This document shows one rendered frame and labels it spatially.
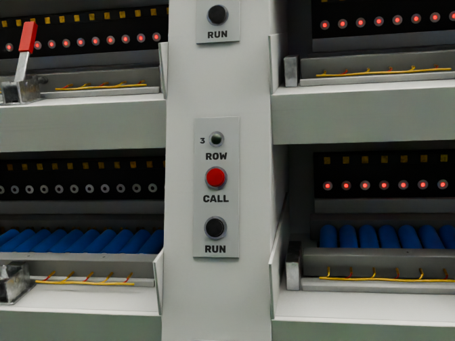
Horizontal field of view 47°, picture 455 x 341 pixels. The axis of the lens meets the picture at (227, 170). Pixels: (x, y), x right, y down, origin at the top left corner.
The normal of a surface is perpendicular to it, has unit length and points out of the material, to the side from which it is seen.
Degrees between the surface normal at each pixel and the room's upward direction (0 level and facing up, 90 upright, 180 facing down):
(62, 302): 23
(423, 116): 113
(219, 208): 90
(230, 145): 90
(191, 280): 90
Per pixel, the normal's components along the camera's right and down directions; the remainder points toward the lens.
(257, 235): -0.19, -0.13
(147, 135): -0.18, 0.26
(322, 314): -0.07, -0.96
